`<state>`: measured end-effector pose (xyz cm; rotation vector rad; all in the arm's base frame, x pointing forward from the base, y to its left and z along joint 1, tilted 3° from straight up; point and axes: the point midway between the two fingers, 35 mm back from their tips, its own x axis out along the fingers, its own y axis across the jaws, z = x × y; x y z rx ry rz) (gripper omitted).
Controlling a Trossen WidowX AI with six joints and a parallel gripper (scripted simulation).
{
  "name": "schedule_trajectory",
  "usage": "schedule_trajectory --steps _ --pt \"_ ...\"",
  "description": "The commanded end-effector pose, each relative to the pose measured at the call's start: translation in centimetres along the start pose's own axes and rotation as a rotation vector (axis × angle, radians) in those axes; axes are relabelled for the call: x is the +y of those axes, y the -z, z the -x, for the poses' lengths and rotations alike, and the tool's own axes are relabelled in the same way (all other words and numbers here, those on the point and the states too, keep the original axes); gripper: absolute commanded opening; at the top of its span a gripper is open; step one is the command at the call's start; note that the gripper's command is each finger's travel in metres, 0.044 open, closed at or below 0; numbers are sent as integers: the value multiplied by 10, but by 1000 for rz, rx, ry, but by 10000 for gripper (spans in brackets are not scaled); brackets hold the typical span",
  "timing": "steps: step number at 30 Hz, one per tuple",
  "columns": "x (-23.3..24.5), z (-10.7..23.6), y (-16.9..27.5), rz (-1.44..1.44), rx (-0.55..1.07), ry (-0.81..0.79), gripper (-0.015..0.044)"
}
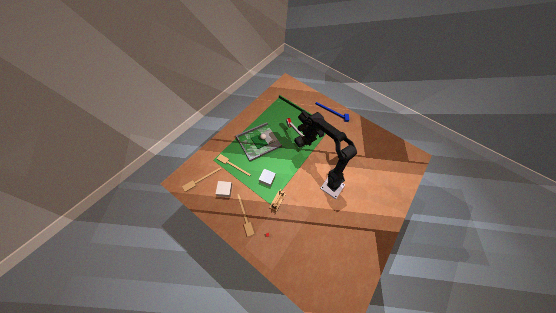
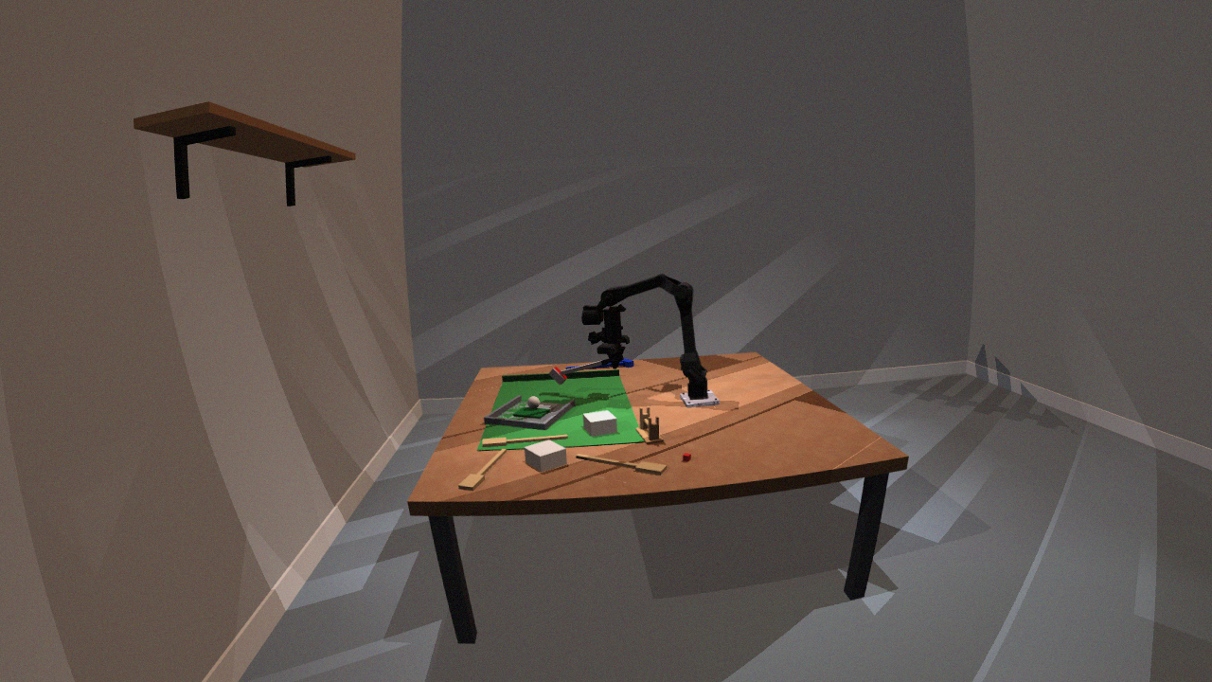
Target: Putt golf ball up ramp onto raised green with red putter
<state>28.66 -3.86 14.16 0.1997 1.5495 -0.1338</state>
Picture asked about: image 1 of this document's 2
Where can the green mat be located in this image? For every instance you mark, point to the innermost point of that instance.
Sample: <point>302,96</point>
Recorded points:
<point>284,161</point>

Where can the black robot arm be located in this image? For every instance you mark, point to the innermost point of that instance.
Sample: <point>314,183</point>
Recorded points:
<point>315,123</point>

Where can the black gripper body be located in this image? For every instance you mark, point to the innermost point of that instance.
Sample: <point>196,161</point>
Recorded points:
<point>300,141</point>

